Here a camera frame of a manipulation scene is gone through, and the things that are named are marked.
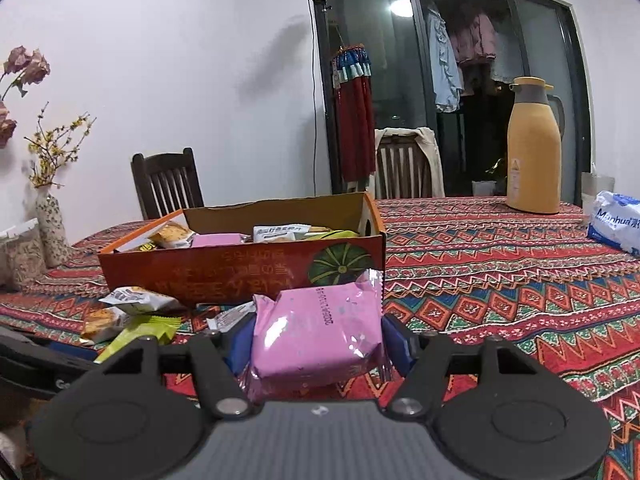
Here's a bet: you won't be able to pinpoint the orange cardboard box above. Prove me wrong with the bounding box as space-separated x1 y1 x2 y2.
97 191 387 308

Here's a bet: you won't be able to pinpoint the small white snack packet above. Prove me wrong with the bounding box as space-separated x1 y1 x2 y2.
206 301 257 333

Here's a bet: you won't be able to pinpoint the red striped hanging cloth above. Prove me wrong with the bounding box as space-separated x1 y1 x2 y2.
331 45 377 183

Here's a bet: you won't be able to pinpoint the sliding glass door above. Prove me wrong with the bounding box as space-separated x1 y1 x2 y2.
308 0 593 206

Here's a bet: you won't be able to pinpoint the yellow flower branches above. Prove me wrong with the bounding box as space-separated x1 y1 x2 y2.
24 102 97 191

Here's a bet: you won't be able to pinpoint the white printed snack packet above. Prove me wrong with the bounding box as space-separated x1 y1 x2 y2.
252 224 301 243

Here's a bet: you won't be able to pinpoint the clear glass cup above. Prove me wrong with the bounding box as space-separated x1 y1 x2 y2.
581 162 616 221

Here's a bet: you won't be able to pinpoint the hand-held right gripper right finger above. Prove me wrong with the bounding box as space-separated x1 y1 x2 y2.
384 312 553 421

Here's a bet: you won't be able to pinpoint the speckled ceramic vase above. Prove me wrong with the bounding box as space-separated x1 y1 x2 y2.
35 185 73 268

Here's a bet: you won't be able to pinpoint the white and yellow snack packet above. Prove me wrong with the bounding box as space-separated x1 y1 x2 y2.
98 286 183 316

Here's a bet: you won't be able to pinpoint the white hanging garment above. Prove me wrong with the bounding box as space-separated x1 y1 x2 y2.
490 55 526 83

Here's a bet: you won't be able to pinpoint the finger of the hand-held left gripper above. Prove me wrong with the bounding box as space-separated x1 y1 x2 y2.
0 327 99 362

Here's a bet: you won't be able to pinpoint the pink hanging garment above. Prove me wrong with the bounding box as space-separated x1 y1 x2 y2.
447 7 498 66

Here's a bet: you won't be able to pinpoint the white and blue tissue pack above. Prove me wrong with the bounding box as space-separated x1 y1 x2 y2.
586 190 640 258

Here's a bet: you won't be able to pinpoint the pink artificial flowers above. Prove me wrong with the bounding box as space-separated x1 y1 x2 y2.
0 45 51 150

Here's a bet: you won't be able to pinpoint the chair with cream cloth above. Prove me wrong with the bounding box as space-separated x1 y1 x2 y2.
374 126 446 198

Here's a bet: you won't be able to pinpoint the yellow thermos jug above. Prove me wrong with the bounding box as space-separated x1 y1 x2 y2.
506 76 566 215

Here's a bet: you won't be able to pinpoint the green snack packet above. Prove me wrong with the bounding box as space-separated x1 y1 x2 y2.
92 314 183 365

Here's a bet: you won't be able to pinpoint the clear storage jar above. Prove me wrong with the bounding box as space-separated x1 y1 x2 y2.
0 219 47 291

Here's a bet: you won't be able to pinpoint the light blue hanging shirt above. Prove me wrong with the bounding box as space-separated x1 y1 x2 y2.
426 2 465 113

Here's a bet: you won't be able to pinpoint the dark wooden chair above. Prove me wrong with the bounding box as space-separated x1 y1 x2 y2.
131 147 205 221

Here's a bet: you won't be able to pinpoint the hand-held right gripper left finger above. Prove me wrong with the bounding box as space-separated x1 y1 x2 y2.
95 317 258 421

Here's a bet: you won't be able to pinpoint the brown slatted wooden chair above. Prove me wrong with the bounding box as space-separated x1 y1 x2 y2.
375 135 436 200

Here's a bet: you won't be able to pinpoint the black cable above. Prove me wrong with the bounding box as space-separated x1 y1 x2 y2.
311 10 321 196

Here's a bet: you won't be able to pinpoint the orange cracker packet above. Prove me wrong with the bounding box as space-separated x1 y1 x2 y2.
147 221 196 250
80 307 132 346

